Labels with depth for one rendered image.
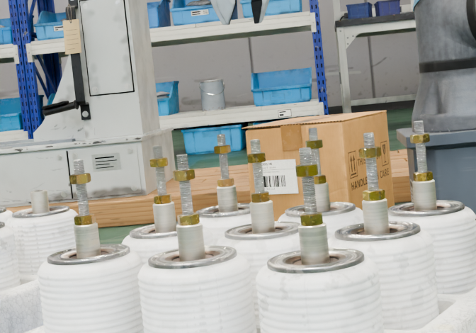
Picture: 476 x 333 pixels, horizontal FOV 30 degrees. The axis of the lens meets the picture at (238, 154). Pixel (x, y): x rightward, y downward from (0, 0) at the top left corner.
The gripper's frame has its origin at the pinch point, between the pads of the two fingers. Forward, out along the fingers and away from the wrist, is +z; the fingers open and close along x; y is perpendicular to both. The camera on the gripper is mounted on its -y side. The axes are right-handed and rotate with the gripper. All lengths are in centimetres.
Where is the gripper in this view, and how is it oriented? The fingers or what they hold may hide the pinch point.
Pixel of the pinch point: (246, 8)
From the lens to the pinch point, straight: 84.3
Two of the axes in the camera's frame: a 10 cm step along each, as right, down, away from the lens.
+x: -7.6, 1.3, -6.4
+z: 1.0, 9.9, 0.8
